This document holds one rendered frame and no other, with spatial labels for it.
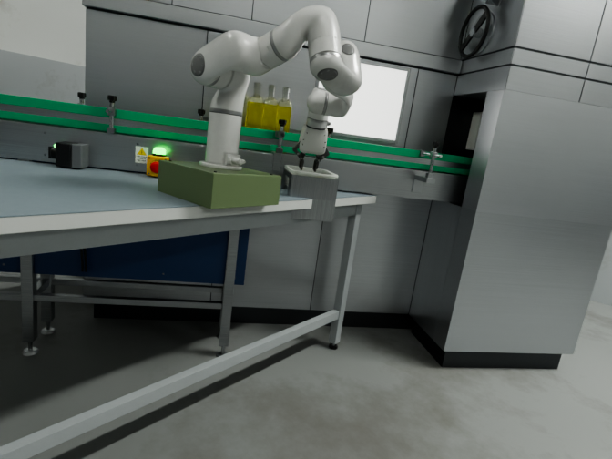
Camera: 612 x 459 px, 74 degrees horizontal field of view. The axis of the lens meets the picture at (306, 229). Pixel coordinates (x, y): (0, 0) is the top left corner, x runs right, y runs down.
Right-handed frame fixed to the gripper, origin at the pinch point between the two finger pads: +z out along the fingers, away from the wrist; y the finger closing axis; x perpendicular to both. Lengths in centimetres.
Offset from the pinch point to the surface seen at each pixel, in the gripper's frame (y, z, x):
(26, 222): 70, -6, 70
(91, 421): 61, 50, 72
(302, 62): 1, -32, -40
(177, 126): 49, -6, -8
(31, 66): 189, 31, -257
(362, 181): -27.1, 7.8, -9.3
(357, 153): -23.8, -2.7, -14.5
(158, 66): 60, -21, -42
